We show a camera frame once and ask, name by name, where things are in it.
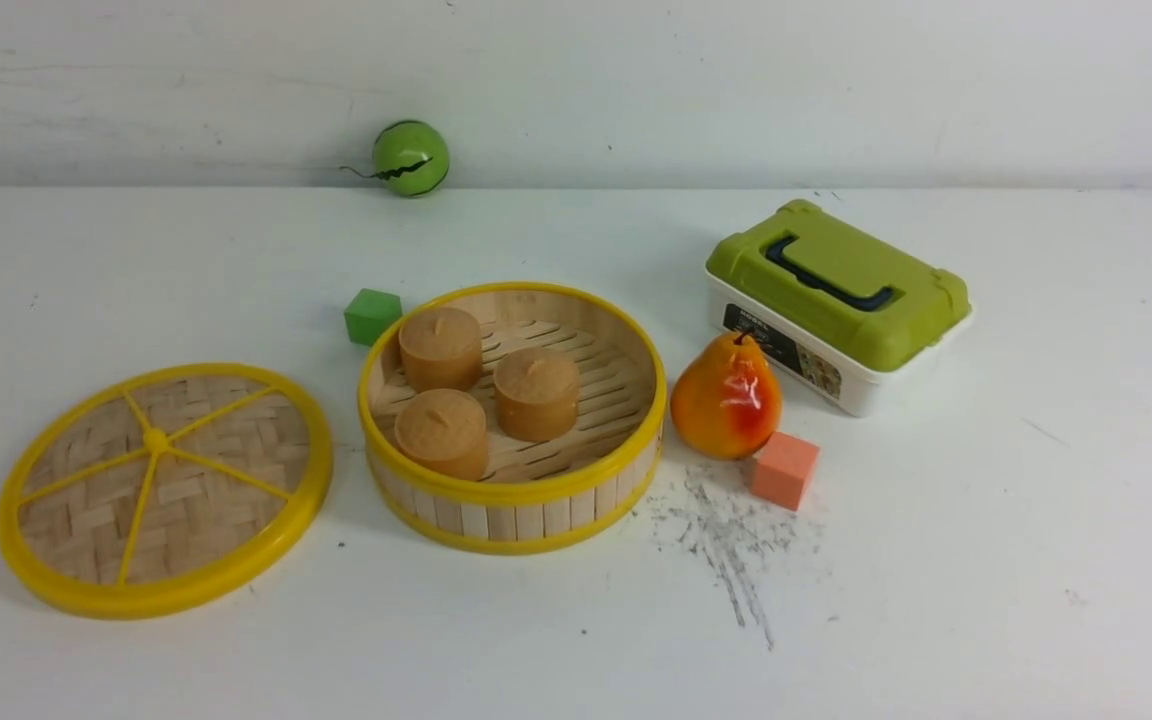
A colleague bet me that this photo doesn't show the yellow woven steamer lid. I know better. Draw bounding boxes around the yellow woven steamer lid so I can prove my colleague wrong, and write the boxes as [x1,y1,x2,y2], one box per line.
[0,363,334,620]

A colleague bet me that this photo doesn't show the yellow bamboo steamer basket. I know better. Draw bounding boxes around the yellow bamboo steamer basket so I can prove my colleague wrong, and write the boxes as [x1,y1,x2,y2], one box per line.
[357,282,668,555]

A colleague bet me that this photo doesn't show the brown toy dumpling right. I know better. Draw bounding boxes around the brown toy dumpling right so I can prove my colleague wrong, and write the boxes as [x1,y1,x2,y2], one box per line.
[494,347,581,444]

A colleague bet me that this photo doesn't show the brown toy dumpling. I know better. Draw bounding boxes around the brown toy dumpling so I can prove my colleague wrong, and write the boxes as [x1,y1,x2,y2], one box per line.
[494,347,581,444]
[397,306,483,393]
[393,388,488,483]

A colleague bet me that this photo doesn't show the brown toy dumpling back left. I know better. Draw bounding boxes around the brown toy dumpling back left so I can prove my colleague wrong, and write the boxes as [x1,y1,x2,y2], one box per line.
[397,306,483,393]

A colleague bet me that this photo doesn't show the brown toy dumpling front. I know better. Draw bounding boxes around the brown toy dumpling front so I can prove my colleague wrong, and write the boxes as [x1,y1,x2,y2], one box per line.
[393,388,488,483]

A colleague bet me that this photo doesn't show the orange yellow toy pear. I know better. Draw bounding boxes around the orange yellow toy pear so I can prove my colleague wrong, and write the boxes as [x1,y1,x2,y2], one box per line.
[669,331,783,460]

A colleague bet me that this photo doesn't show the green cube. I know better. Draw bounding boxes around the green cube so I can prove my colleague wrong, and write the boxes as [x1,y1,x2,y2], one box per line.
[343,288,404,346]

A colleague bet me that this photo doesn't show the salmon pink cube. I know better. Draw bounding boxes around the salmon pink cube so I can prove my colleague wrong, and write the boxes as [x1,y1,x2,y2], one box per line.
[749,432,820,511]

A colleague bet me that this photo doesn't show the green striped ball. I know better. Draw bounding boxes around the green striped ball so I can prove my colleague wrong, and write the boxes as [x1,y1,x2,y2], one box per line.
[339,119,450,199]

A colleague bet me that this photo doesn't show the green white storage box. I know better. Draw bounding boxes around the green white storage box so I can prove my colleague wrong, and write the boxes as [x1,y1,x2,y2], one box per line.
[705,199,973,416]

